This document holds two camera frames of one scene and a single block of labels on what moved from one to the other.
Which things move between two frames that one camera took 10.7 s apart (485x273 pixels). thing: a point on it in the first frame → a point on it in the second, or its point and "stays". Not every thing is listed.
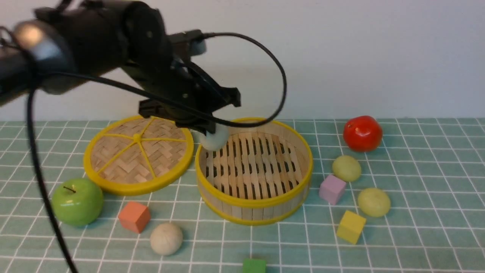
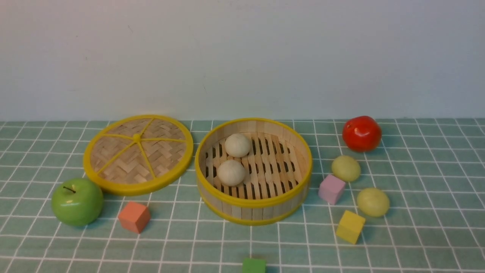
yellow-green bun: (347, 167) stays
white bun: (166, 239) → (231, 173)
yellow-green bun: (374, 202) stays
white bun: (213, 141) → (237, 145)
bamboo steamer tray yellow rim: (261, 176) stays
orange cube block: (135, 217) stays
